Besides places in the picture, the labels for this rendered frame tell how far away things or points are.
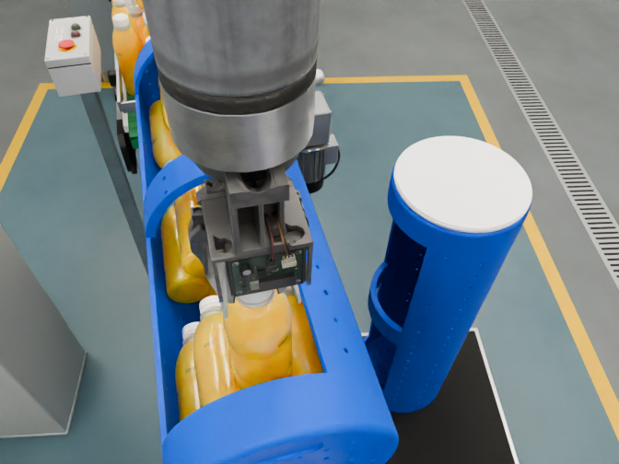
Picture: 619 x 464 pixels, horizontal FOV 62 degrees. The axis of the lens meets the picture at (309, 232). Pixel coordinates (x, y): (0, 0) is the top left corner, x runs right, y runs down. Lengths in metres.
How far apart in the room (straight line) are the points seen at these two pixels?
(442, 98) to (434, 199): 2.17
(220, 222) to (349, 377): 0.30
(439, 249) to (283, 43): 0.82
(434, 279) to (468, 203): 0.18
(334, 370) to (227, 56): 0.42
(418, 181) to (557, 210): 1.68
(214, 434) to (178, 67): 0.40
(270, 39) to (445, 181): 0.85
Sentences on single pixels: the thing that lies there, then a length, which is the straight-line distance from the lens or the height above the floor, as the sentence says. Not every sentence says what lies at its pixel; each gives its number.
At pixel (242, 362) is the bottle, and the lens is 0.58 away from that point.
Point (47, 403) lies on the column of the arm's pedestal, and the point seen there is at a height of 0.20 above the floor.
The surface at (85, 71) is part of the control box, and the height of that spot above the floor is 1.06.
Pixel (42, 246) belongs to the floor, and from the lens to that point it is 2.51.
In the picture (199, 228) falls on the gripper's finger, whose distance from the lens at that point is 0.42.
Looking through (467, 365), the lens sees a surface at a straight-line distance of 1.88.
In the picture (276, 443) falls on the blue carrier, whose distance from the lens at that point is 0.56.
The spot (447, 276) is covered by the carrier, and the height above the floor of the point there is 0.89.
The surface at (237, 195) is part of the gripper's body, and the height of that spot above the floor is 1.54.
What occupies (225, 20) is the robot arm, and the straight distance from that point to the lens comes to 0.25.
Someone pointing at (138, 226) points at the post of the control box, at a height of 0.42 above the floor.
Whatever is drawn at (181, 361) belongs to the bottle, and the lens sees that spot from 0.78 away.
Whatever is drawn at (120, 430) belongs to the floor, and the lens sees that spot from 1.96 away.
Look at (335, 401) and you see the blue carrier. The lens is 0.58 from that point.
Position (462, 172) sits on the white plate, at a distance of 1.11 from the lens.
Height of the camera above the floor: 1.76
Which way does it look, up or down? 49 degrees down
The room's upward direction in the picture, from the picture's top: 2 degrees clockwise
